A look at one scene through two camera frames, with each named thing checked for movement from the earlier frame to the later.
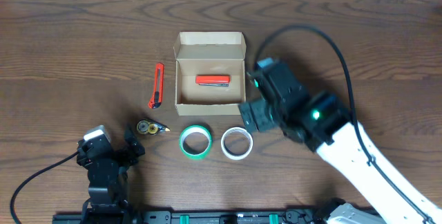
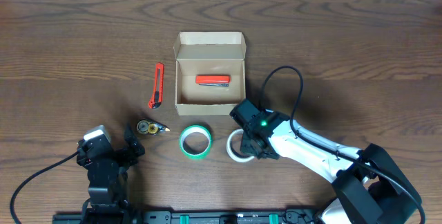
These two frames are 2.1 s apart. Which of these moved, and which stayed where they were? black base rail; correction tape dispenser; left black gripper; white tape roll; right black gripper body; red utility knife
Moved: white tape roll; right black gripper body
Stayed: red utility knife; correction tape dispenser; left black gripper; black base rail
